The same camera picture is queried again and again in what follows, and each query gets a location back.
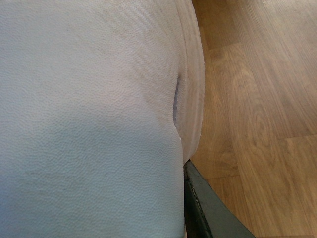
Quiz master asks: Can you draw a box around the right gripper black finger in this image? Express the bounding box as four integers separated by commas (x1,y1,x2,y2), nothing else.
184,161,254,238

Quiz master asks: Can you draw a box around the light blue slide slipper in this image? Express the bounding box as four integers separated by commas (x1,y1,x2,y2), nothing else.
0,0,205,238

